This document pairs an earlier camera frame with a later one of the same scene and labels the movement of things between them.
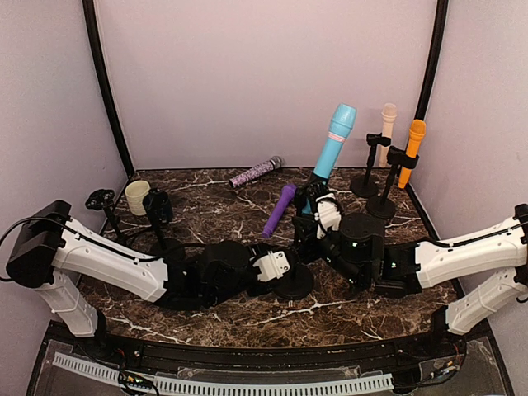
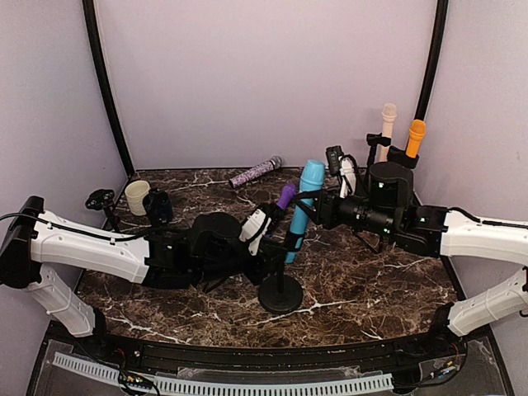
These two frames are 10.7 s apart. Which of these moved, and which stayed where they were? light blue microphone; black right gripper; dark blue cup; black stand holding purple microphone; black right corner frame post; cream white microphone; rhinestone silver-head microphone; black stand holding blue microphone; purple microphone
Moved: black stand holding blue microphone; light blue microphone; black right gripper
Stayed: black stand holding purple microphone; dark blue cup; cream white microphone; purple microphone; black right corner frame post; rhinestone silver-head microphone
